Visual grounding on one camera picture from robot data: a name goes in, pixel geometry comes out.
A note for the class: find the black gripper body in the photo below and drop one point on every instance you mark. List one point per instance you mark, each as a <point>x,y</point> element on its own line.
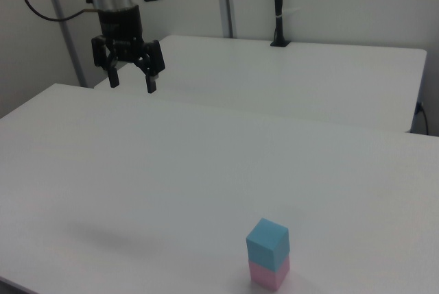
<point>120,26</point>

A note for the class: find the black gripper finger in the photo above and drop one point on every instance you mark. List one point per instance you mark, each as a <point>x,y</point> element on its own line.
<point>156,57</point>
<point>113,78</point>

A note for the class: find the blue cube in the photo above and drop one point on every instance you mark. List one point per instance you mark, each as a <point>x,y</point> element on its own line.
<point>265,244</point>

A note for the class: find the pink cube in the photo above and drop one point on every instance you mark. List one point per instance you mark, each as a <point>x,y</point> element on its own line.
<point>264,275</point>

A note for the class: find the white side table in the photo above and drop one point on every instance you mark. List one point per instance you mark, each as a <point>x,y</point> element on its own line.
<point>291,81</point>

